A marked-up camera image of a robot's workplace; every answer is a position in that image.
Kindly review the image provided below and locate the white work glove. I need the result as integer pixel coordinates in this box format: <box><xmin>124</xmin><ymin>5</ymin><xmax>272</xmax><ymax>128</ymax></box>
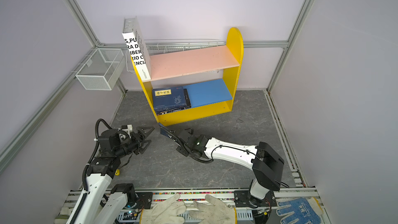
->
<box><xmin>189</xmin><ymin>195</ymin><xmax>237</xmax><ymax>224</ymax></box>
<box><xmin>140</xmin><ymin>194</ymin><xmax>187</xmax><ymax>224</ymax></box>

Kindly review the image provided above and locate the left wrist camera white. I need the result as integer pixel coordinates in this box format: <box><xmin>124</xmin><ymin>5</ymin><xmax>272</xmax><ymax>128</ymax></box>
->
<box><xmin>121</xmin><ymin>124</ymin><xmax>133</xmax><ymax>135</ymax></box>

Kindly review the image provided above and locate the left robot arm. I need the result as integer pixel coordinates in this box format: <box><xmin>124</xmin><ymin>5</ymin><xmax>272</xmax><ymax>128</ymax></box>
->
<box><xmin>67</xmin><ymin>119</ymin><xmax>154</xmax><ymax>224</ymax></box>

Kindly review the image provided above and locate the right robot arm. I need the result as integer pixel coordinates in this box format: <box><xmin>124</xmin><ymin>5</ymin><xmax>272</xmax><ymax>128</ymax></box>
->
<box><xmin>167</xmin><ymin>130</ymin><xmax>285</xmax><ymax>208</ymax></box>

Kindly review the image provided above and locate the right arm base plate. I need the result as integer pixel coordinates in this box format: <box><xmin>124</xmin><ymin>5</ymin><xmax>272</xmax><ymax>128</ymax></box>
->
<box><xmin>234</xmin><ymin>190</ymin><xmax>277</xmax><ymax>208</ymax></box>

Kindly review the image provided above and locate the white wire rack basket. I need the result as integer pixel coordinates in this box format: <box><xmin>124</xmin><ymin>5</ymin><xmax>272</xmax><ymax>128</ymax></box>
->
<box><xmin>125</xmin><ymin>38</ymin><xmax>220</xmax><ymax>73</ymax></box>

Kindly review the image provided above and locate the blue booklet yellow label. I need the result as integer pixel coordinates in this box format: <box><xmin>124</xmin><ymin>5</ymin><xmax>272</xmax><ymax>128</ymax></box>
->
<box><xmin>151</xmin><ymin>86</ymin><xmax>189</xmax><ymax>112</ymax></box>
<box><xmin>158</xmin><ymin>122</ymin><xmax>184</xmax><ymax>149</ymax></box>

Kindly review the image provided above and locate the white mesh box basket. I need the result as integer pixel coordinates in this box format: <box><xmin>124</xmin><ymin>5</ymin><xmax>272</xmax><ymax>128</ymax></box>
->
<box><xmin>76</xmin><ymin>48</ymin><xmax>125</xmax><ymax>91</ymax></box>

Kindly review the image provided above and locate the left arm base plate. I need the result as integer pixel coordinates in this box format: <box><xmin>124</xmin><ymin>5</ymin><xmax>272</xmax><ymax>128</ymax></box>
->
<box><xmin>124</xmin><ymin>192</ymin><xmax>153</xmax><ymax>209</ymax></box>

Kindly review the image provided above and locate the white book black lettering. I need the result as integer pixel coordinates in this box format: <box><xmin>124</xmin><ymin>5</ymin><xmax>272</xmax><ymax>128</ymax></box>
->
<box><xmin>122</xmin><ymin>17</ymin><xmax>151</xmax><ymax>82</ymax></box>

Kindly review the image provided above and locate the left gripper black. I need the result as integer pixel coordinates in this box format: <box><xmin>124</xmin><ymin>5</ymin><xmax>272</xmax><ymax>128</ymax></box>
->
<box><xmin>114</xmin><ymin>127</ymin><xmax>154</xmax><ymax>159</ymax></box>

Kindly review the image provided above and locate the white work glove centre left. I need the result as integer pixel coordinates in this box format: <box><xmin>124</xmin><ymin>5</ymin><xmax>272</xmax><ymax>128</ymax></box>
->
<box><xmin>140</xmin><ymin>194</ymin><xmax>187</xmax><ymax>224</ymax></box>

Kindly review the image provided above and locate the blue dotted glove right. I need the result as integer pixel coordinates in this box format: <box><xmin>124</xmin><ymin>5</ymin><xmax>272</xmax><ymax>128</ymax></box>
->
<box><xmin>276</xmin><ymin>198</ymin><xmax>323</xmax><ymax>224</ymax></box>

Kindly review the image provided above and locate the black book antler cover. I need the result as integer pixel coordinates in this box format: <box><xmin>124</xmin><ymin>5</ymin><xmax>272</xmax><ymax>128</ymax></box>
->
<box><xmin>155</xmin><ymin>89</ymin><xmax>192</xmax><ymax>116</ymax></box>

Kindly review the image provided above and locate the white work glove centre right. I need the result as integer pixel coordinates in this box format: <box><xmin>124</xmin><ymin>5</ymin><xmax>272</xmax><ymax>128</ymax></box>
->
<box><xmin>189</xmin><ymin>195</ymin><xmax>237</xmax><ymax>224</ymax></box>

